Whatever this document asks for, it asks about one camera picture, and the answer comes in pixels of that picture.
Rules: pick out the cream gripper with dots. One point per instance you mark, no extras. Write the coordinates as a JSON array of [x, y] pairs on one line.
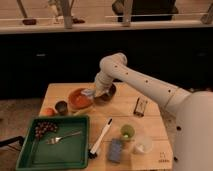
[[99, 91]]

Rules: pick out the light blue towel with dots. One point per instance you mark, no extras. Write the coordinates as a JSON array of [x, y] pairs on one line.
[[90, 93]]

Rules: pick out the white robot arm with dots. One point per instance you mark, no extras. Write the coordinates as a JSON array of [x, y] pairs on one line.
[[193, 146]]

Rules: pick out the small dark metal cup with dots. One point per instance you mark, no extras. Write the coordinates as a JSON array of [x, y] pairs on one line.
[[61, 107]]

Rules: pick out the small green cup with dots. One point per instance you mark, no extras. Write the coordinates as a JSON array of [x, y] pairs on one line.
[[127, 132]]

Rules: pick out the dark brown bowl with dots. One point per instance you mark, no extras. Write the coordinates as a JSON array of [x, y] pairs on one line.
[[107, 96]]

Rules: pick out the orange bowl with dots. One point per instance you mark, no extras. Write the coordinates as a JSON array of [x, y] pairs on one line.
[[77, 100]]

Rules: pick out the wooden table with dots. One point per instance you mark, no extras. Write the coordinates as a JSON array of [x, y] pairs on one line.
[[120, 109]]

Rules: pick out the orange round fruit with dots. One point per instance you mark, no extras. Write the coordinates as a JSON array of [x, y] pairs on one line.
[[48, 112]]

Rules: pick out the blue sponge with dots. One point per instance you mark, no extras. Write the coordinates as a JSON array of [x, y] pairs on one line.
[[114, 151]]

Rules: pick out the silver fork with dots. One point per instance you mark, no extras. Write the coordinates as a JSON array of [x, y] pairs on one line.
[[56, 140]]

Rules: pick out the green plastic tray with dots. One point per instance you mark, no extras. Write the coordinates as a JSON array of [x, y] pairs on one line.
[[69, 153]]

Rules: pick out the bunch of red grapes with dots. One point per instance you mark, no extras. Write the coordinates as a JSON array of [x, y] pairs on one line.
[[43, 127]]

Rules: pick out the white plastic container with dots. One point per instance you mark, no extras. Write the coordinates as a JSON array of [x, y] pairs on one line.
[[143, 145]]

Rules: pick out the black chair part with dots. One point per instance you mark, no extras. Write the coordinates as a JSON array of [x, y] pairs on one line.
[[18, 139]]

